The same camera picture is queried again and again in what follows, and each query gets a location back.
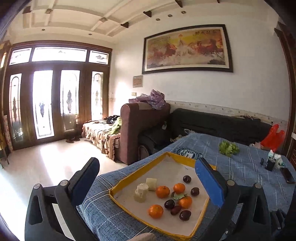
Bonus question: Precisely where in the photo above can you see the yellow rimmed white tray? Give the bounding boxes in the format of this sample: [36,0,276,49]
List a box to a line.
[109,152,210,240]

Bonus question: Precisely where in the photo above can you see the black box holder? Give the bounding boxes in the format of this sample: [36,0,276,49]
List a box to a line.
[265,157,276,172]

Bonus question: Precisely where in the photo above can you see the orange with green leaf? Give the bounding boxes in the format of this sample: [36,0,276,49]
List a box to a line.
[173,193,193,209]

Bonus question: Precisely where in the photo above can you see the patterned covered couch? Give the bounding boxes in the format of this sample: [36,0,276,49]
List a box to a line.
[82,115,122,161]

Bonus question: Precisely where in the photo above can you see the brown armchair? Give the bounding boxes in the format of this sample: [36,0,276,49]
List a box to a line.
[118,102,171,165]

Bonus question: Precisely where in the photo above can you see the blue plaid tablecloth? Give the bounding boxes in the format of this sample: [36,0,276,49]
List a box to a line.
[77,132,296,241]

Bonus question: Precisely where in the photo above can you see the wooden glass door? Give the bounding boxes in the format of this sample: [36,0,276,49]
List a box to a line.
[1,41,112,150]

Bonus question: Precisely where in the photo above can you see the black smartphone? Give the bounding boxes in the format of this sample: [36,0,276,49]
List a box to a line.
[280,167,295,184]

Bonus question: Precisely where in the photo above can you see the small dark plum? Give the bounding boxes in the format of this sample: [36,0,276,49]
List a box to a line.
[191,187,200,196]
[164,199,175,210]

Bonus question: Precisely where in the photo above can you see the wrinkled red jujube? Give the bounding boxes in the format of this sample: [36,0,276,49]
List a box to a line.
[171,205,182,216]

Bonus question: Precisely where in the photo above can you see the small orange tangerine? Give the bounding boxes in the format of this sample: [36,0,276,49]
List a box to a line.
[156,186,170,199]

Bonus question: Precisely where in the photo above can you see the purple cloth on armchair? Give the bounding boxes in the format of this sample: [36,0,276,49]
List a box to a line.
[128,89,166,110]

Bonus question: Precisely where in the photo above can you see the white cylinder banana piece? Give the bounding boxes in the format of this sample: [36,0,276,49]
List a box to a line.
[134,183,149,203]

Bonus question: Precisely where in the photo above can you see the small wall plaque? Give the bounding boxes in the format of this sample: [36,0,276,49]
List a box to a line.
[132,75,143,88]

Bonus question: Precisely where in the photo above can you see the white block banana piece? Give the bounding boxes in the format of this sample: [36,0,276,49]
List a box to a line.
[146,178,157,191]

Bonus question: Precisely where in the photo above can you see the dark red plum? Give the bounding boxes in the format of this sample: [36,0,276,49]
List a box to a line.
[183,175,192,183]

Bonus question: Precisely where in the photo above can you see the green lettuce bunch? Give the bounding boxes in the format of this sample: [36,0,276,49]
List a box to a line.
[219,141,239,157]

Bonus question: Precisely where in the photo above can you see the framed horse painting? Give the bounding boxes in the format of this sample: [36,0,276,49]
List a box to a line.
[142,24,233,74]

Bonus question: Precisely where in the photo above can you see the black sofa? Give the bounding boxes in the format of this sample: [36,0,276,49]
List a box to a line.
[138,108,271,160]

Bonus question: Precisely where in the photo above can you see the red plastic bag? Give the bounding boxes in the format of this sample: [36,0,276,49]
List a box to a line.
[260,124,285,152]

